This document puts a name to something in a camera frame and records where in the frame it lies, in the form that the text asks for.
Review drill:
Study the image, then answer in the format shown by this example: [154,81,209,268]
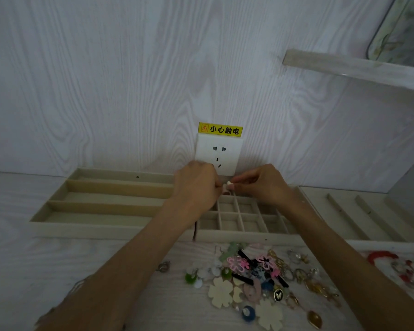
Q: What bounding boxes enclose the white wooden wall shelf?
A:
[282,49,414,93]

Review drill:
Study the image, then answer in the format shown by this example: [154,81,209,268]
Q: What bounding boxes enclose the thin silver chain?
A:
[38,275,92,324]

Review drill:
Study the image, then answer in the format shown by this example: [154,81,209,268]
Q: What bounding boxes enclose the pile of assorted earrings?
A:
[184,242,343,331]

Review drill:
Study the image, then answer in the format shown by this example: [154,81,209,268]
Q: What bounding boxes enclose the framed floral picture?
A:
[366,0,414,70]

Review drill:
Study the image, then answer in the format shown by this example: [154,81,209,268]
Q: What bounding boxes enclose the beige tray with slanted ridges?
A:
[297,186,414,246]

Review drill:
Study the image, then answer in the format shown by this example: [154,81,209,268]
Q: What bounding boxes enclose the red and silver earrings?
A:
[391,259,414,290]

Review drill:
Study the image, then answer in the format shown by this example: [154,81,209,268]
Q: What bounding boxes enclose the white wall socket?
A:
[195,134,244,177]

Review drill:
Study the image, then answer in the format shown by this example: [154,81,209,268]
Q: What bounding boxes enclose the white flat tray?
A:
[345,239,414,311]

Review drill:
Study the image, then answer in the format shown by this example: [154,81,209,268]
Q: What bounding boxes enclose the person's left hand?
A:
[171,161,225,217]

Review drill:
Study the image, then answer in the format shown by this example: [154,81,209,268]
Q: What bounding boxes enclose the red bead bracelet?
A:
[367,251,399,267]

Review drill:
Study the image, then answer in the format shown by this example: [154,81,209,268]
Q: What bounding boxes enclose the beige tray with grid compartments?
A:
[195,185,308,244]

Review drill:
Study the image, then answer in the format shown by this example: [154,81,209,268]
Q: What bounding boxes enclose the person's right forearm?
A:
[279,196,414,331]

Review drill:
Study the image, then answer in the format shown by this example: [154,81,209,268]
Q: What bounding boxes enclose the person's right hand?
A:
[232,164,294,209]

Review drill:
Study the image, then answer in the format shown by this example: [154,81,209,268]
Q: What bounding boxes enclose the person's left forearm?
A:
[34,198,211,331]

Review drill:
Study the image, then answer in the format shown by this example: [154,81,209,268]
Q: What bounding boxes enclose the yellow warning sticker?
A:
[198,122,244,138]

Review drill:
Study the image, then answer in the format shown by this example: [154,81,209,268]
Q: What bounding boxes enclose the beige tray with long compartments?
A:
[28,167,198,241]

